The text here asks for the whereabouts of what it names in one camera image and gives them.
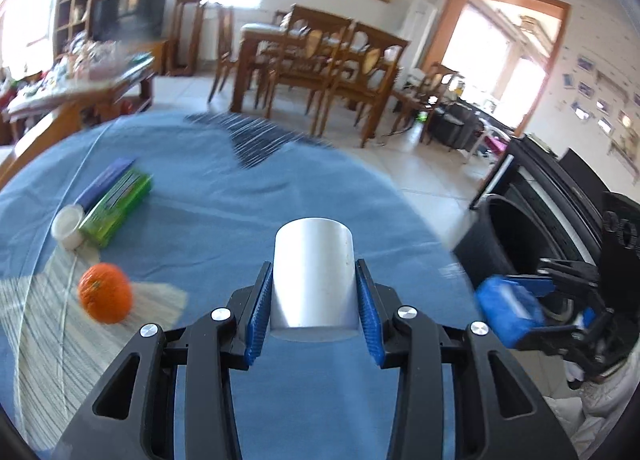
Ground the blue tissue packet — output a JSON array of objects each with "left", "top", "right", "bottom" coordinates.
[{"left": 475, "top": 276, "right": 546, "bottom": 348}]

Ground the white paper cup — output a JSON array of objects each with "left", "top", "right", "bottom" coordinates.
[{"left": 270, "top": 217, "right": 359, "bottom": 343}]

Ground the black trash bin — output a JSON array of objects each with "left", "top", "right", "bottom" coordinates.
[{"left": 451, "top": 192, "right": 604, "bottom": 326}]

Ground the orange fruit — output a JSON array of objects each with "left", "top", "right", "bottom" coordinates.
[{"left": 77, "top": 263, "right": 134, "bottom": 324}]

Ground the blue tablecloth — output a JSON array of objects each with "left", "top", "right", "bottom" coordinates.
[{"left": 1, "top": 112, "right": 478, "bottom": 458}]

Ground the green gum pack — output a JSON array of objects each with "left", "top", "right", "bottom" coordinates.
[{"left": 79, "top": 168, "right": 152, "bottom": 248}]

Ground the purple tube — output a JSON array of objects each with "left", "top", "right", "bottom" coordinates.
[{"left": 75, "top": 158, "right": 136, "bottom": 214}]

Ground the small white cup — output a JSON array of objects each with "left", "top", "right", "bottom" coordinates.
[{"left": 50, "top": 204, "right": 85, "bottom": 251}]

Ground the wooden dining chair near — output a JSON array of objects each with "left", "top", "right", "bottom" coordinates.
[{"left": 311, "top": 21, "right": 409, "bottom": 148}]

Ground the wooden dining chair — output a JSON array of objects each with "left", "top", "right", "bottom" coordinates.
[
  {"left": 264, "top": 4, "right": 352, "bottom": 119},
  {"left": 311, "top": 21, "right": 409, "bottom": 148}
]

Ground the wooden side stand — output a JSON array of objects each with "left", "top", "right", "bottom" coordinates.
[{"left": 167, "top": 0, "right": 205, "bottom": 76}]

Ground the wooden dining table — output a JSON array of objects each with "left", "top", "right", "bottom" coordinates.
[{"left": 229, "top": 21, "right": 402, "bottom": 114}]

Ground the wooden dining chair far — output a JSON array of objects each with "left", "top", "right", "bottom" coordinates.
[{"left": 264, "top": 4, "right": 352, "bottom": 119}]

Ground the wooden tv cabinet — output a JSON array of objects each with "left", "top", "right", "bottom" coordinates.
[{"left": 127, "top": 38, "right": 172, "bottom": 77}]

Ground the wooden coffee table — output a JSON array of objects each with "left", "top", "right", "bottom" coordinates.
[{"left": 2, "top": 53, "right": 156, "bottom": 142}]

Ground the black television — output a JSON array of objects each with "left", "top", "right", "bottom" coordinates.
[{"left": 92, "top": 0, "right": 166, "bottom": 42}]

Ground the wooden bookshelf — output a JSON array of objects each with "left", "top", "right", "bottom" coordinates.
[{"left": 53, "top": 0, "right": 101, "bottom": 59}]

